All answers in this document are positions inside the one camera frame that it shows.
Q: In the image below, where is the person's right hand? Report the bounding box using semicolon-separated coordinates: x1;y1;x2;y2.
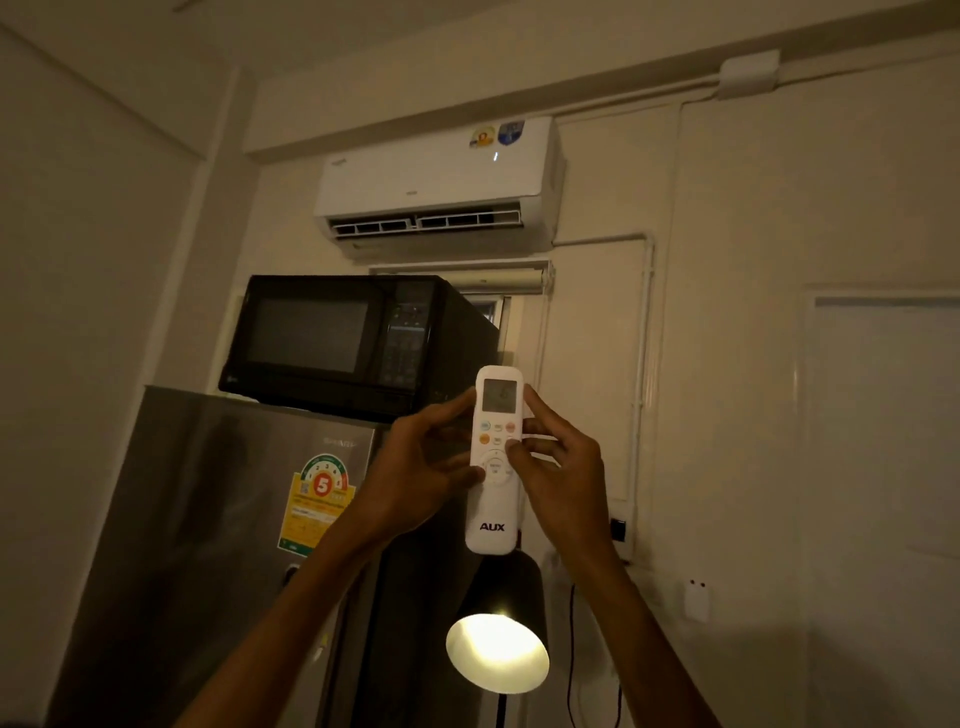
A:
504;383;617;564

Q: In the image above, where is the person's left hand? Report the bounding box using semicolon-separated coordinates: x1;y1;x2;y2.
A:
352;387;488;544

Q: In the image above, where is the white air conditioner remote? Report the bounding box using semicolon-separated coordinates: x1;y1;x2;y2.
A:
464;365;525;557

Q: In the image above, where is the person's left forearm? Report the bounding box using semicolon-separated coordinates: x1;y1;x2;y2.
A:
171;498;399;728

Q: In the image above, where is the person's right forearm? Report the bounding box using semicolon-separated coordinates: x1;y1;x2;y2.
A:
556;538;723;728

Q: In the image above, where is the energy rating sticker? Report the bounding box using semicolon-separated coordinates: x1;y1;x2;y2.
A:
276;453;357;558

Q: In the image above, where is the black microwave oven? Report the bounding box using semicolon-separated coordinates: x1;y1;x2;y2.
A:
218;274;502;425

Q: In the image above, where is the black floor lamp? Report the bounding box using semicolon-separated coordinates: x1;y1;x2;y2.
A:
445;553;551;728

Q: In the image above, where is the silver refrigerator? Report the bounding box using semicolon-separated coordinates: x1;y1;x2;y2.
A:
43;385;481;728

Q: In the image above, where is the white door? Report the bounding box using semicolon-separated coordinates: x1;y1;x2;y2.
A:
796;286;960;728

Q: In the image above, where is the white wall conduit pipe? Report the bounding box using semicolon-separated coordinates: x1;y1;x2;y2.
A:
553;234;657;560

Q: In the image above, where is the black power cable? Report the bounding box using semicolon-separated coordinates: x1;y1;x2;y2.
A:
565;583;624;728

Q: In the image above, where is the white wall air conditioner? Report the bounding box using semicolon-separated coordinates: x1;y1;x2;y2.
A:
313;115;567;261

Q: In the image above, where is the white cable junction box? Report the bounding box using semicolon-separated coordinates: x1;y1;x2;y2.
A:
717;49;782;101

